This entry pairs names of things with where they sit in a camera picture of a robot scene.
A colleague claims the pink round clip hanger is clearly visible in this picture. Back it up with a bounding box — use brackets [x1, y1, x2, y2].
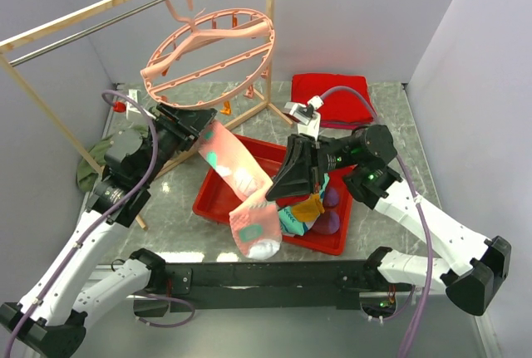
[140, 0, 276, 115]

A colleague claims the purple maroon sock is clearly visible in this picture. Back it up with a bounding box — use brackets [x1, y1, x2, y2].
[311, 210, 340, 235]
[323, 186, 340, 208]

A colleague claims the metal hanging rod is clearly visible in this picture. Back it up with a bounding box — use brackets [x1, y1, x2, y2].
[9, 0, 166, 67]

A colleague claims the teal patterned sock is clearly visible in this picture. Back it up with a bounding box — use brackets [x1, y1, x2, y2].
[266, 173, 325, 201]
[278, 207, 318, 236]

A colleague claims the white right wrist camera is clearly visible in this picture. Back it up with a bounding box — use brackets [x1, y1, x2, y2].
[283, 96, 323, 140]

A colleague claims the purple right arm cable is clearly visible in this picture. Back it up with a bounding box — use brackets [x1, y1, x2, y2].
[318, 86, 436, 358]

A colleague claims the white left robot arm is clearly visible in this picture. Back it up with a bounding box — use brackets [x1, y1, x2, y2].
[1, 105, 217, 357]

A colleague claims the wooden clothes rack frame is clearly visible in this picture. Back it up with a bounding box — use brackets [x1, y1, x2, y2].
[0, 0, 294, 233]

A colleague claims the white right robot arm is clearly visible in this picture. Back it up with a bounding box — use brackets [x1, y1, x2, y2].
[266, 125, 512, 316]

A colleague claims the folded red cloth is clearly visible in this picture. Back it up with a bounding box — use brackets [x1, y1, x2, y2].
[291, 73, 373, 130]

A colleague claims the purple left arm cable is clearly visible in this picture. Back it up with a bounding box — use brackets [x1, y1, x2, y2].
[7, 90, 195, 353]

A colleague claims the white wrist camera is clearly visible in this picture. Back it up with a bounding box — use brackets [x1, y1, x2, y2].
[283, 96, 323, 140]
[112, 101, 155, 124]

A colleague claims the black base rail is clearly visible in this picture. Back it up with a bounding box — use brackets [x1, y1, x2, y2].
[147, 260, 409, 310]

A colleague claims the olive green cloth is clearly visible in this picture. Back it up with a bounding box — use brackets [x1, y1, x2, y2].
[76, 125, 146, 192]

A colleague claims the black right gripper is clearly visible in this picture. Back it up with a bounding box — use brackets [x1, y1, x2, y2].
[264, 133, 358, 202]

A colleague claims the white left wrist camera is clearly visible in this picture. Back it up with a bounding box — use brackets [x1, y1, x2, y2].
[112, 101, 155, 124]

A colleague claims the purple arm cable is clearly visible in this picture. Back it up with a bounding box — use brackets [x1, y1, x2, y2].
[7, 90, 195, 353]
[318, 86, 436, 358]

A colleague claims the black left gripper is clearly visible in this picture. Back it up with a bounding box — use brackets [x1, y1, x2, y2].
[138, 101, 217, 186]

